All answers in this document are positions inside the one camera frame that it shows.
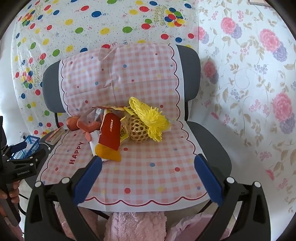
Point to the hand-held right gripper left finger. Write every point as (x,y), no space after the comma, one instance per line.
(92,176)

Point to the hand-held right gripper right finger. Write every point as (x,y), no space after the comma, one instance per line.
(208,178)

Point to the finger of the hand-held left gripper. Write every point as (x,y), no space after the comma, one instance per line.
(32,155)

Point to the blue plastic basket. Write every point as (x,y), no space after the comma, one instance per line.
(30,142)

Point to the person's left hand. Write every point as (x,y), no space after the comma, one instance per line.
(12,190)

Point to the orange yellow packet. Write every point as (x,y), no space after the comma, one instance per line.
(108,153)

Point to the stack of booklets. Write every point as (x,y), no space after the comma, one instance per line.
(54,136)

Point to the red snack packet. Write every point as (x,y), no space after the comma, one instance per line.
(109,132)

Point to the pink plastic bag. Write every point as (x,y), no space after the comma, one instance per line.
(192,224)

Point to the orange knitted cloth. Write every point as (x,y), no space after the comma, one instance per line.
(90,126)

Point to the orange round fruit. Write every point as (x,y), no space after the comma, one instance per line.
(71,124)

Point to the small yellow packet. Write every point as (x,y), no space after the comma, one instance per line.
(124,134)

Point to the pink fluffy blanket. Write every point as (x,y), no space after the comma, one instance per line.
(134,224)

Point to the woven bamboo basket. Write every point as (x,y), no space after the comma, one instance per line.
(137,130)

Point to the white foam block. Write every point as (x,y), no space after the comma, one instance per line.
(167,127)

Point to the clear plastic bag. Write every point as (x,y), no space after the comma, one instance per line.
(108,107)

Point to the yellow foam fruit net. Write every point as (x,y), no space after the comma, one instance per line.
(150,115)

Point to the floral printed sheet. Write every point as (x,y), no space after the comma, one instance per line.
(249,92)

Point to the grey office chair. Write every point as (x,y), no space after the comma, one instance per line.
(192,69)

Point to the pink checked dotted cloth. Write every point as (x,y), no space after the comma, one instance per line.
(143,76)

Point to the balloon printed plastic sheet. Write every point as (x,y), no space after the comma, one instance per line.
(92,23)

